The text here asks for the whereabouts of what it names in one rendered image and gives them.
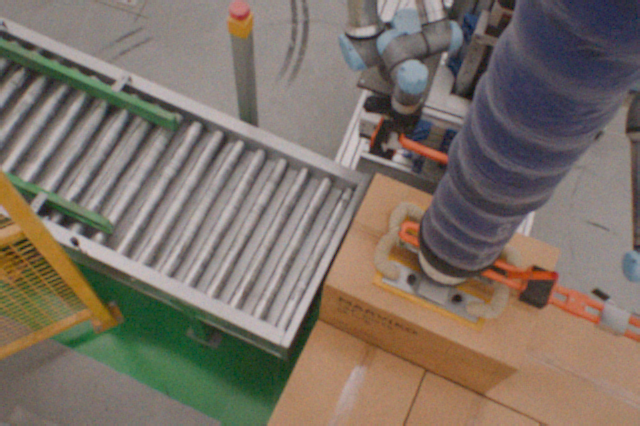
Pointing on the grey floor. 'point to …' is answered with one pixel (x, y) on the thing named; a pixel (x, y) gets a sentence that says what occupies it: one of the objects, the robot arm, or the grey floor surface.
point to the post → (244, 68)
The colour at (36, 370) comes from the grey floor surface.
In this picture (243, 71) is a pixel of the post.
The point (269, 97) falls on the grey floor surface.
